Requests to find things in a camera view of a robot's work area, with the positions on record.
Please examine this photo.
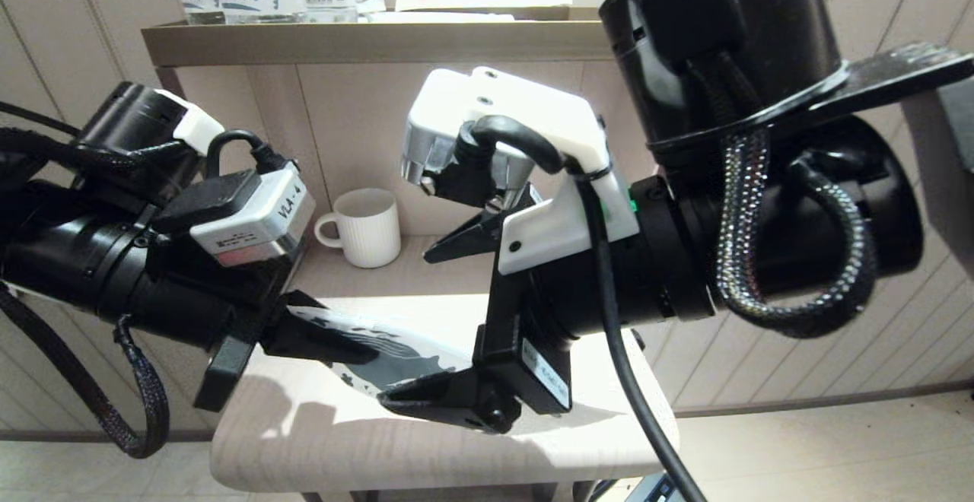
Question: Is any white horse-print pouch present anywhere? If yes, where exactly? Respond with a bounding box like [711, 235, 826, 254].
[304, 306, 476, 398]

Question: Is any light wood open cabinet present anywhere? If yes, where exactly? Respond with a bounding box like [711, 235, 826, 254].
[141, 6, 682, 502]

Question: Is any white ribbed mug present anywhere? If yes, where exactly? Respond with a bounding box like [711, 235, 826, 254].
[314, 188, 402, 269]

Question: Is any blue black floor device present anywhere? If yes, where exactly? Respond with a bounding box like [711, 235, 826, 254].
[620, 473, 674, 502]

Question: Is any olive brown tray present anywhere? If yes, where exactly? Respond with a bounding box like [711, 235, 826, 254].
[141, 6, 617, 69]

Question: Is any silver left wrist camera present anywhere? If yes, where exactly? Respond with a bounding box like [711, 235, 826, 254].
[156, 164, 317, 268]

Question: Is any smooth black camera cable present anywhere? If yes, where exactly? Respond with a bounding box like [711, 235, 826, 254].
[457, 116, 708, 502]

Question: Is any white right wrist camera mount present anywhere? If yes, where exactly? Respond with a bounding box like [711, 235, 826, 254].
[401, 67, 640, 275]

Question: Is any black left camera cable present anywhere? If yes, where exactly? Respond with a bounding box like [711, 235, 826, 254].
[204, 129, 294, 180]

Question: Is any braided right arm cable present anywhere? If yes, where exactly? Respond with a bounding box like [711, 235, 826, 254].
[715, 129, 876, 338]

